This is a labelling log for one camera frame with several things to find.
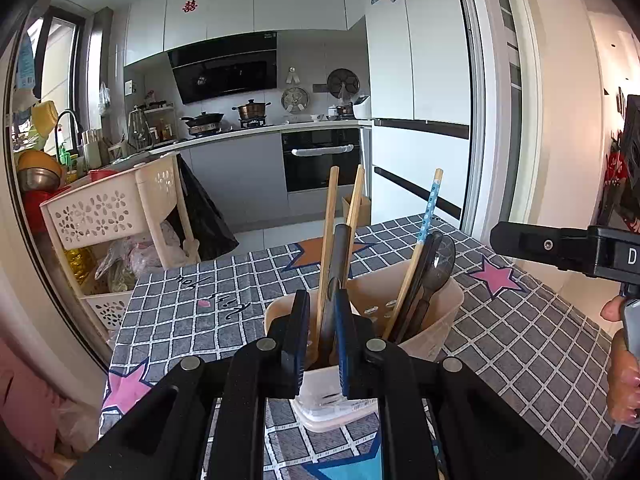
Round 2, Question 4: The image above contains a pink appliance box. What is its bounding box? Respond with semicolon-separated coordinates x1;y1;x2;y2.
0;341;62;463

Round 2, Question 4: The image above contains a small cardboard box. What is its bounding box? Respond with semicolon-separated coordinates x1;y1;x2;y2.
342;194;372;229

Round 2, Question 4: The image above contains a person's right hand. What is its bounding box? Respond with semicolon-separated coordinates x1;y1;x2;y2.
598;294;640;428

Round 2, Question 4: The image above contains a steel cooking pot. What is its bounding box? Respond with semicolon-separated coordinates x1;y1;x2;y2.
233;99;271;122

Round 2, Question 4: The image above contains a black plastic bag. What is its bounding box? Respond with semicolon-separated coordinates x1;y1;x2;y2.
177;155;239;261

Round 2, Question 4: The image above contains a white refrigerator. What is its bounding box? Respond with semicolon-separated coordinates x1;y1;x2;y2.
363;0;472;226

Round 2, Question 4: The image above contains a plain wooden chopstick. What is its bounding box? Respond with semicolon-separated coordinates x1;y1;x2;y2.
316;166;340;342
346;165;364;240
383;240;424;340

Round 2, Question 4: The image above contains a black wok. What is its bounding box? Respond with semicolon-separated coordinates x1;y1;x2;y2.
181;112;224;136

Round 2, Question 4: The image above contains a blue dotted chopstick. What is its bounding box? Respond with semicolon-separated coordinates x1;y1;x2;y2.
418;168;444;244

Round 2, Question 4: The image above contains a black range hood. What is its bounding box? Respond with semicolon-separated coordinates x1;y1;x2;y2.
167;32;278;104

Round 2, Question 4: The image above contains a beige utensil holder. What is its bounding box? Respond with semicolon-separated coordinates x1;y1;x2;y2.
263;259;466;434

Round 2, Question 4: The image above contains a beige perforated storage cart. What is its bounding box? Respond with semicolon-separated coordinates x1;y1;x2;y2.
40;153;200;337

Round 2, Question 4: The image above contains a dark handled spoon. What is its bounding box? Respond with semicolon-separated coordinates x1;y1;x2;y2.
406;234;456;338

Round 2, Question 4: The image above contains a built-in black oven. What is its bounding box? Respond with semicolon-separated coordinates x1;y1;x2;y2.
281;128;361;193

